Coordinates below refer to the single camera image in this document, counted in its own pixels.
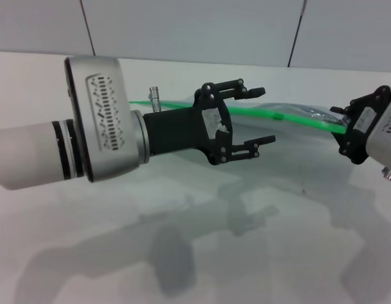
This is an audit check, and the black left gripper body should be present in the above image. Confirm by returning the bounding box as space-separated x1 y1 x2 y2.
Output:
143 90 234 166

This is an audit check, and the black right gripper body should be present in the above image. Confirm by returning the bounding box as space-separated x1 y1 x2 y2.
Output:
345 91 391 156

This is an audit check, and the clear document bag green zipper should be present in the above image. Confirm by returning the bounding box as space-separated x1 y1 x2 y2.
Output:
129 99 351 137

